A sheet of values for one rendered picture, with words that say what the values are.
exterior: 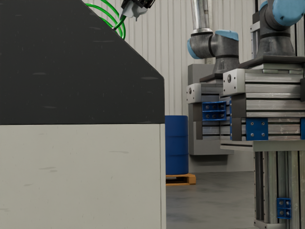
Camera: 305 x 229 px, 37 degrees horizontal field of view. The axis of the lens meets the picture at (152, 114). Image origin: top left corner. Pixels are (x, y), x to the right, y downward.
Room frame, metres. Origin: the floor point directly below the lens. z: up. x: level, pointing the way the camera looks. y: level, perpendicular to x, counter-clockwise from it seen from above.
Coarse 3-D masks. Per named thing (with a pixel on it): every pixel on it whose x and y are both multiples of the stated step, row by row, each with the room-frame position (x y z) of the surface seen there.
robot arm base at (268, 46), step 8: (280, 32) 1.72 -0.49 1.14; (264, 40) 1.75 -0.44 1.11; (272, 40) 1.73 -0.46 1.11; (280, 40) 1.72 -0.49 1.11; (288, 40) 1.73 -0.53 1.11; (264, 48) 1.74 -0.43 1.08; (272, 48) 1.72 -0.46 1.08; (280, 48) 1.71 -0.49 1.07; (288, 48) 1.72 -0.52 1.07; (256, 56) 1.78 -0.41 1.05
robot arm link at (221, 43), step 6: (216, 30) 2.24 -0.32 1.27; (222, 30) 2.22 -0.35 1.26; (228, 30) 2.21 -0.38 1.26; (210, 36) 2.27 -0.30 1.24; (216, 36) 2.24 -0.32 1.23; (222, 36) 2.21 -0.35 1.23; (228, 36) 2.20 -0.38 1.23; (234, 36) 2.21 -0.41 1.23; (210, 42) 2.25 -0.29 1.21; (216, 42) 2.23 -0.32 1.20; (222, 42) 2.21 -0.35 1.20; (228, 42) 2.20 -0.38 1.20; (234, 42) 2.21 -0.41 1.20; (210, 48) 2.26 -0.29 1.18; (216, 48) 2.24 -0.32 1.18; (222, 48) 2.21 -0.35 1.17; (228, 48) 2.20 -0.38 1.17; (234, 48) 2.21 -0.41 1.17; (216, 54) 2.24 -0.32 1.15; (222, 54) 2.21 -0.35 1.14; (228, 54) 2.20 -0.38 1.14; (234, 54) 2.21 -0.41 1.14
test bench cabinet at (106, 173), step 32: (0, 128) 1.50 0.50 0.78; (32, 128) 1.52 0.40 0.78; (64, 128) 1.53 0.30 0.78; (96, 128) 1.55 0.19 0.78; (128, 128) 1.56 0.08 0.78; (160, 128) 1.58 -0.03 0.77; (0, 160) 1.50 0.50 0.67; (32, 160) 1.52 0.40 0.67; (64, 160) 1.53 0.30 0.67; (96, 160) 1.55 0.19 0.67; (128, 160) 1.56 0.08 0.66; (160, 160) 1.58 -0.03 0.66; (0, 192) 1.50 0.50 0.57; (32, 192) 1.52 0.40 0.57; (64, 192) 1.53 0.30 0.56; (96, 192) 1.55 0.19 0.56; (128, 192) 1.56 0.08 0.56; (160, 192) 1.58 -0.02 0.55; (0, 224) 1.50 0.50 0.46; (32, 224) 1.52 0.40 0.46; (64, 224) 1.53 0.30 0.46; (96, 224) 1.55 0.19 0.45; (128, 224) 1.56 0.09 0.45; (160, 224) 1.58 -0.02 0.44
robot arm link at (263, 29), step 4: (264, 4) 1.75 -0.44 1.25; (260, 8) 1.78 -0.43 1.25; (264, 8) 1.75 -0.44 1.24; (260, 12) 1.78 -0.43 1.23; (264, 12) 1.72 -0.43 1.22; (260, 16) 1.78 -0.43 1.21; (264, 16) 1.72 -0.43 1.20; (260, 20) 1.78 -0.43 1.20; (264, 20) 1.73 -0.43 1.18; (260, 24) 1.78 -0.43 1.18; (264, 24) 1.74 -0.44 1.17; (268, 24) 1.71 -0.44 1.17; (260, 28) 1.78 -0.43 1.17; (264, 28) 1.75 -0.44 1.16; (268, 28) 1.73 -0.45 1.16; (272, 28) 1.71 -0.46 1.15; (288, 28) 1.74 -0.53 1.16; (260, 32) 1.78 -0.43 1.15; (264, 32) 1.75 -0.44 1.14; (268, 32) 1.74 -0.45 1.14; (272, 32) 1.73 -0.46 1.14; (284, 32) 1.73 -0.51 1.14; (288, 32) 1.74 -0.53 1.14
